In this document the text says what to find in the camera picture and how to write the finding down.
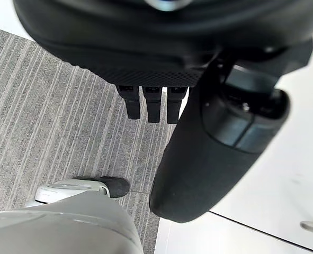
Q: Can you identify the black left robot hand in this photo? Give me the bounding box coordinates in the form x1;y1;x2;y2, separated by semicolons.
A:
13;0;313;223

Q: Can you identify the dark robot foot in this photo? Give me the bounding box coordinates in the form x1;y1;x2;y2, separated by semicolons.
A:
71;175;131;198

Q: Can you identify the silver robot leg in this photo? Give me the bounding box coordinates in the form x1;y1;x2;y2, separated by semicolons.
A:
0;179;149;254

